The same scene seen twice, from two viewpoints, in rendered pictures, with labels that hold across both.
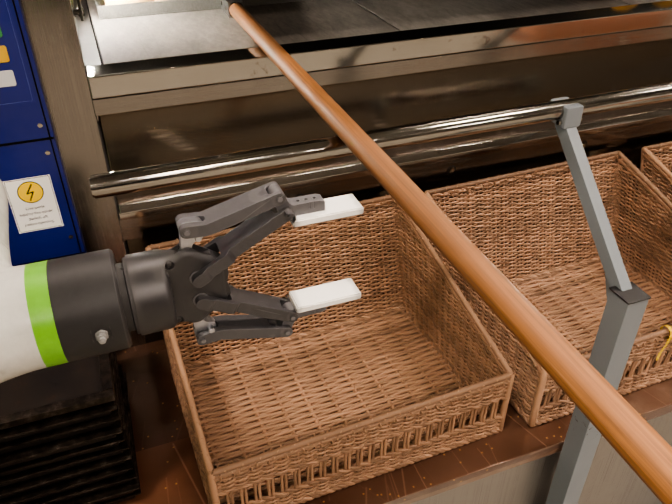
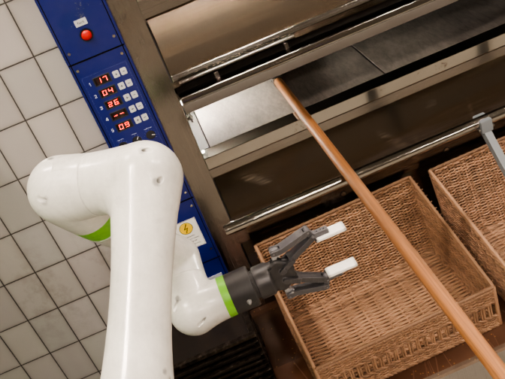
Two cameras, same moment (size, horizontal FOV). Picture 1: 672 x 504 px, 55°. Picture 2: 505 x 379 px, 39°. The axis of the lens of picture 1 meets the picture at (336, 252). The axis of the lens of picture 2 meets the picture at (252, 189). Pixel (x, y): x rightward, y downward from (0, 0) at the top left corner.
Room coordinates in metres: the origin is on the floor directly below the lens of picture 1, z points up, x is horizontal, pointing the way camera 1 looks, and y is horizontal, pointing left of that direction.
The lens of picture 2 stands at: (-0.69, -0.26, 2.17)
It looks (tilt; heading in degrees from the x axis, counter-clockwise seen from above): 32 degrees down; 18
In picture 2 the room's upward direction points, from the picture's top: 22 degrees counter-clockwise
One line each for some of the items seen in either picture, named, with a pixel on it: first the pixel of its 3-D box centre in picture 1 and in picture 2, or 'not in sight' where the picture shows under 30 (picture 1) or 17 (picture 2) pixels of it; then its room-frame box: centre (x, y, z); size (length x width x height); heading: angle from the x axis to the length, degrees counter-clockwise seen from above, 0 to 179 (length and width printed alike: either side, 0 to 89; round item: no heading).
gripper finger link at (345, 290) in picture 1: (324, 295); (341, 267); (0.53, 0.01, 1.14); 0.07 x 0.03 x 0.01; 111
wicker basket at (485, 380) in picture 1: (321, 337); (371, 282); (0.93, 0.03, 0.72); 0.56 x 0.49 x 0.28; 112
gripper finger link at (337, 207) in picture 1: (323, 209); (329, 231); (0.53, 0.01, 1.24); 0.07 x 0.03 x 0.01; 111
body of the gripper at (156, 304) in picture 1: (177, 285); (274, 275); (0.48, 0.15, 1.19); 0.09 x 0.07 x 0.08; 111
